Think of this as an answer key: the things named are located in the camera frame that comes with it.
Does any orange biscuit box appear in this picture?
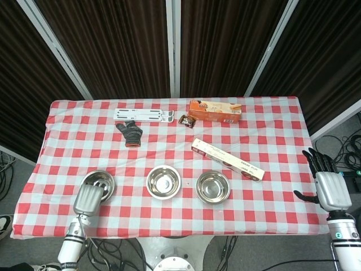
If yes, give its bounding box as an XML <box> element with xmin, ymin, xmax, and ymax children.
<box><xmin>187</xmin><ymin>99</ymin><xmax>243</xmax><ymax>124</ymax></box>

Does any black knit glove orange cuff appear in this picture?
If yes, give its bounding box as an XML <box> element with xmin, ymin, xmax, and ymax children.
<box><xmin>115</xmin><ymin>120</ymin><xmax>144</xmax><ymax>149</ymax></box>

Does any white folding stand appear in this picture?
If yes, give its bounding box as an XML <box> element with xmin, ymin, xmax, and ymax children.
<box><xmin>113</xmin><ymin>108</ymin><xmax>175</xmax><ymax>124</ymax></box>

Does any red white checkered tablecloth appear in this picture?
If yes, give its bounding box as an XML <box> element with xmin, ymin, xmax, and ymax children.
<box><xmin>10</xmin><ymin>95</ymin><xmax>331</xmax><ymax>240</ymax></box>

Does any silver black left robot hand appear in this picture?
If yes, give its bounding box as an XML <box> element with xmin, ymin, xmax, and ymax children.
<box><xmin>72</xmin><ymin>180</ymin><xmax>104</xmax><ymax>218</ymax></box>

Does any black device box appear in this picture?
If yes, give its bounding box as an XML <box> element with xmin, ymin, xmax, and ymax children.
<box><xmin>339</xmin><ymin>168</ymin><xmax>361</xmax><ymax>195</ymax></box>

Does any dark brown snack packet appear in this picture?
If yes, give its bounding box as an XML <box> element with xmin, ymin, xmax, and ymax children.
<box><xmin>178</xmin><ymin>113</ymin><xmax>197</xmax><ymax>129</ymax></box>

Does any grey partition frame post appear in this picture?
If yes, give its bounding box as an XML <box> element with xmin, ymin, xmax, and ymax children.
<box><xmin>16</xmin><ymin>0</ymin><xmax>94</xmax><ymax>100</ymax></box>
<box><xmin>244</xmin><ymin>0</ymin><xmax>300</xmax><ymax>97</ymax></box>
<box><xmin>165</xmin><ymin>0</ymin><xmax>182</xmax><ymax>99</ymax></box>

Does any grey partition base rail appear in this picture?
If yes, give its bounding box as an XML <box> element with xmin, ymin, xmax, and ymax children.
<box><xmin>309</xmin><ymin>106</ymin><xmax>361</xmax><ymax>142</ymax></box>
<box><xmin>0</xmin><ymin>144</ymin><xmax>37</xmax><ymax>165</ymax></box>

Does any white baking paper box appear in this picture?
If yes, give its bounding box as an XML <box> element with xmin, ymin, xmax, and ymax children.
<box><xmin>191</xmin><ymin>138</ymin><xmax>265</xmax><ymax>183</ymax></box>

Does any grey floor cable bundle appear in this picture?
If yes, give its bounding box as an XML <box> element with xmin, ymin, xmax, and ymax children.
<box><xmin>0</xmin><ymin>151</ymin><xmax>16</xmax><ymax>200</ymax></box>

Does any black floor cable bundle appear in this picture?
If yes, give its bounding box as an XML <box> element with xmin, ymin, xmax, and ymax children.
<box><xmin>83</xmin><ymin>238</ymin><xmax>149</xmax><ymax>271</ymax></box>
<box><xmin>314</xmin><ymin>132</ymin><xmax>361</xmax><ymax>176</ymax></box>
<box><xmin>215</xmin><ymin>235</ymin><xmax>242</xmax><ymax>271</ymax></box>

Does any white robot torso base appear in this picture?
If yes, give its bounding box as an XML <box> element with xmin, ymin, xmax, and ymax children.
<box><xmin>135</xmin><ymin>235</ymin><xmax>215</xmax><ymax>271</ymax></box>

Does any steel bowl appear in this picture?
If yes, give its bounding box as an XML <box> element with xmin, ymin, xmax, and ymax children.
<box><xmin>146</xmin><ymin>166</ymin><xmax>182</xmax><ymax>200</ymax></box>
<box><xmin>195</xmin><ymin>171</ymin><xmax>232</xmax><ymax>204</ymax></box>
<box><xmin>81</xmin><ymin>170</ymin><xmax>116</xmax><ymax>203</ymax></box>

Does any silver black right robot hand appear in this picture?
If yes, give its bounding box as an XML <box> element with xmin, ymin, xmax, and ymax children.
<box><xmin>293</xmin><ymin>147</ymin><xmax>353</xmax><ymax>212</ymax></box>

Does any dark brown partition panel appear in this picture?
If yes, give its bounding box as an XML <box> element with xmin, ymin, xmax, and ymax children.
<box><xmin>0</xmin><ymin>0</ymin><xmax>87</xmax><ymax>163</ymax></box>
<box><xmin>180</xmin><ymin>0</ymin><xmax>290</xmax><ymax>98</ymax></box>
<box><xmin>35</xmin><ymin>0</ymin><xmax>171</xmax><ymax>99</ymax></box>
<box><xmin>252</xmin><ymin>0</ymin><xmax>361</xmax><ymax>136</ymax></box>

